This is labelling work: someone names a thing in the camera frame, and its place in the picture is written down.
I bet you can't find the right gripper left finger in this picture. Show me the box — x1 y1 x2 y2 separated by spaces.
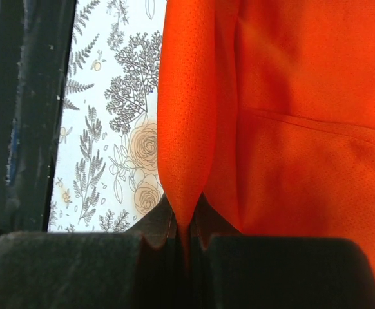
0 198 187 308

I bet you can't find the floral table mat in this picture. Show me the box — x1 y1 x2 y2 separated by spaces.
48 1 166 232

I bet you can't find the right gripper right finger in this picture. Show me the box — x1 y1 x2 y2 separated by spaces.
190 196 375 309

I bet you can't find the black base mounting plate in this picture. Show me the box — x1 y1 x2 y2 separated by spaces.
0 1 75 236

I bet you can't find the orange t shirt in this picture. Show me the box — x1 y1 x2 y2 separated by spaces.
157 1 375 271

